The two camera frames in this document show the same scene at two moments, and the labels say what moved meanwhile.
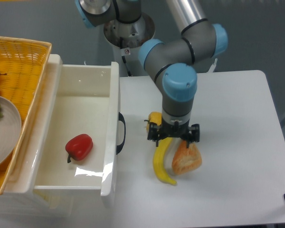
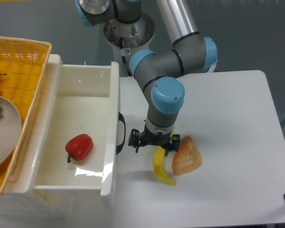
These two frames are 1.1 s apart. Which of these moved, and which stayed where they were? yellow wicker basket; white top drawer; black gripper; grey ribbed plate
Moved: black gripper
Stayed: grey ribbed plate; yellow wicker basket; white top drawer
